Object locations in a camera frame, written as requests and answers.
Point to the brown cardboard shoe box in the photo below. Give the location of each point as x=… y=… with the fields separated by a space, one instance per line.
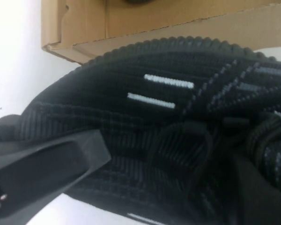
x=154 y=21

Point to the black knit sneaker white stripes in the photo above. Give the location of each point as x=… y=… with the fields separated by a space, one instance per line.
x=131 y=122

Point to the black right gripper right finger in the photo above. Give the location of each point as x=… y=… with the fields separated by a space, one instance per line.
x=269 y=197

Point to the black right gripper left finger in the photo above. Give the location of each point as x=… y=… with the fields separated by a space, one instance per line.
x=44 y=168

